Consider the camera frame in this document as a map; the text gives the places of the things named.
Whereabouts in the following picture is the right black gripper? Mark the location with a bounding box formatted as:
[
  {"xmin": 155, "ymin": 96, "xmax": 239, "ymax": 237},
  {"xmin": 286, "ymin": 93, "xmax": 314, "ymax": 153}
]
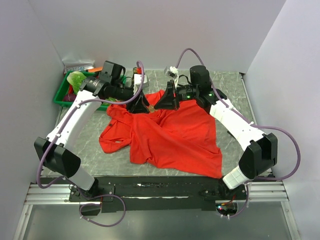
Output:
[{"xmin": 154, "ymin": 79, "xmax": 199, "ymax": 111}]

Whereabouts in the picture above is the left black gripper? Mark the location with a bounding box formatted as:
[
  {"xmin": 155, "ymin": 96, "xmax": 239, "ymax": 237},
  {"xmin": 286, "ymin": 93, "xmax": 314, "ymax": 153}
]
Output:
[{"xmin": 111, "ymin": 82, "xmax": 150, "ymax": 114}]

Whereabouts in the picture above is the red t-shirt garment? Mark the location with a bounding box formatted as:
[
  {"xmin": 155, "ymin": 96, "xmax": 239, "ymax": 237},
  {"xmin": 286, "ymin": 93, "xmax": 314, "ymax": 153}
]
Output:
[{"xmin": 99, "ymin": 100, "xmax": 223, "ymax": 179}]

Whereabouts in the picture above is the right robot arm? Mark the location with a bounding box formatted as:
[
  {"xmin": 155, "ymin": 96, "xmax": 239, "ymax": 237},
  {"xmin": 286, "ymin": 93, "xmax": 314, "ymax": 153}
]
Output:
[{"xmin": 154, "ymin": 65, "xmax": 278, "ymax": 200}]

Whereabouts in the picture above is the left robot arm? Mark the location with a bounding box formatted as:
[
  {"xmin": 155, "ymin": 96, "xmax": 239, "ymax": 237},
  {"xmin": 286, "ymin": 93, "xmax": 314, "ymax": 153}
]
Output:
[{"xmin": 34, "ymin": 61, "xmax": 143, "ymax": 201}]

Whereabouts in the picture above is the orange black tube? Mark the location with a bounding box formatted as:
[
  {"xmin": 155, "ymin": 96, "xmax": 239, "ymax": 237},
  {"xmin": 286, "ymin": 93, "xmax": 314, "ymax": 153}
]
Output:
[{"xmin": 86, "ymin": 66, "xmax": 103, "ymax": 73}]

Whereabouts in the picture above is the toy lettuce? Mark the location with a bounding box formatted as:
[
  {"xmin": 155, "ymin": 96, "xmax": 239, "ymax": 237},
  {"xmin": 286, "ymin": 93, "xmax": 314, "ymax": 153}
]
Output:
[{"xmin": 66, "ymin": 71, "xmax": 86, "ymax": 88}]

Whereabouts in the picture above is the purple toy onion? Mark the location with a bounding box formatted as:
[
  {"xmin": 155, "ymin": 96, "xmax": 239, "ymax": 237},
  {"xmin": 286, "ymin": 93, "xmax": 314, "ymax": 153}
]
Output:
[{"xmin": 62, "ymin": 93, "xmax": 76, "ymax": 102}]

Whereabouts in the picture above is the red toy chili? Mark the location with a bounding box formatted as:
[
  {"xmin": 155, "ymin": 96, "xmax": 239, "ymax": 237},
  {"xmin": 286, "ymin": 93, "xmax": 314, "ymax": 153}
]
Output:
[{"xmin": 68, "ymin": 85, "xmax": 74, "ymax": 95}]

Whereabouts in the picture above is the green plastic basket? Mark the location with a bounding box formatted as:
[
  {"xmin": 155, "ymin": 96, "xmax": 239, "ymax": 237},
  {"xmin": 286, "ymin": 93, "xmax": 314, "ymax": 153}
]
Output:
[{"xmin": 52, "ymin": 70, "xmax": 111, "ymax": 112}]

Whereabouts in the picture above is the crumpled white packet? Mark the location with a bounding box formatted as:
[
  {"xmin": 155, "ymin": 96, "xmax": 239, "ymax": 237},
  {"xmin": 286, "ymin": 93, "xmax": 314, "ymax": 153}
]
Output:
[{"xmin": 62, "ymin": 59, "xmax": 95, "ymax": 74}]

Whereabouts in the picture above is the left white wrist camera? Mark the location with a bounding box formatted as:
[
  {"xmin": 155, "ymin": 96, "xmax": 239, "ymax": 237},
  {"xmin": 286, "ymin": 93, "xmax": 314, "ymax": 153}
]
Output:
[{"xmin": 133, "ymin": 73, "xmax": 150, "ymax": 92}]

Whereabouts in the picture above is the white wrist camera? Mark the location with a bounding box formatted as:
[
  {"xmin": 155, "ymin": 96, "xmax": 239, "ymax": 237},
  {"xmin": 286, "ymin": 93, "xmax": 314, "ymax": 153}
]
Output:
[
  {"xmin": 133, "ymin": 73, "xmax": 150, "ymax": 92},
  {"xmin": 164, "ymin": 66, "xmax": 179, "ymax": 87}
]

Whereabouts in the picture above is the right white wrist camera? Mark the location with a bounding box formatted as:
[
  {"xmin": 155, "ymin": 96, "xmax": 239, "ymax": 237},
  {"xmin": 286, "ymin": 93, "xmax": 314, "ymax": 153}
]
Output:
[{"xmin": 164, "ymin": 66, "xmax": 179, "ymax": 87}]

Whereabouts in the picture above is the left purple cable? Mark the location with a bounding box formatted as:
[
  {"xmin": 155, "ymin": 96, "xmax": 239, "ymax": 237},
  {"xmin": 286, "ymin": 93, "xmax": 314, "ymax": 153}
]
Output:
[{"xmin": 36, "ymin": 60, "xmax": 145, "ymax": 228}]

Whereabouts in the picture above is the purple cable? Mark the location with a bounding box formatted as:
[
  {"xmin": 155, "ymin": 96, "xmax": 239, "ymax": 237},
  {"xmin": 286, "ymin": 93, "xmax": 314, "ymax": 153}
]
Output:
[
  {"xmin": 36, "ymin": 60, "xmax": 145, "ymax": 228},
  {"xmin": 174, "ymin": 48, "xmax": 301, "ymax": 219}
]

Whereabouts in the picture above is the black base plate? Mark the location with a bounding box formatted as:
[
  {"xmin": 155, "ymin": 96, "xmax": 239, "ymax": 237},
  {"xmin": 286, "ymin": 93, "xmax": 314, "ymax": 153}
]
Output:
[{"xmin": 37, "ymin": 174, "xmax": 276, "ymax": 213}]

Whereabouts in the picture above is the aluminium rail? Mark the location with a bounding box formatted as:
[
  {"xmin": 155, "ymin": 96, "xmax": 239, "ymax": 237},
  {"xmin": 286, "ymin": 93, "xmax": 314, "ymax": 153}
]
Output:
[{"xmin": 24, "ymin": 181, "xmax": 289, "ymax": 205}]

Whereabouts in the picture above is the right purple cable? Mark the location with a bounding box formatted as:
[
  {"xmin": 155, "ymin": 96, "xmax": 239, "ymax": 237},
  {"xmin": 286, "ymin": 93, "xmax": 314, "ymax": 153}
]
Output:
[{"xmin": 174, "ymin": 48, "xmax": 301, "ymax": 219}]

